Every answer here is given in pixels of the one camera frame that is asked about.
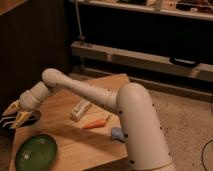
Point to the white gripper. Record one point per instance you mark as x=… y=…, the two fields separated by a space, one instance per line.
x=27 y=102

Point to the black white striped eraser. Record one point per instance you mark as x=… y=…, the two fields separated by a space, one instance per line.
x=6 y=121

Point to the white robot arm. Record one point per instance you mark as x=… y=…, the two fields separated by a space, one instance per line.
x=146 y=145

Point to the green plate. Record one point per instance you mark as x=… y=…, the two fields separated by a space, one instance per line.
x=37 y=153

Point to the small white box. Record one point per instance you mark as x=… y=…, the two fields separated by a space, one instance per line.
x=80 y=109

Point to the wooden table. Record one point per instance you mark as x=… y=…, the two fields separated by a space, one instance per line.
x=77 y=148

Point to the orange toy carrot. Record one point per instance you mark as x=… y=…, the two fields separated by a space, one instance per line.
x=97 y=124

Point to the metal pole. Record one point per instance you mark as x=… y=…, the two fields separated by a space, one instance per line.
x=81 y=36

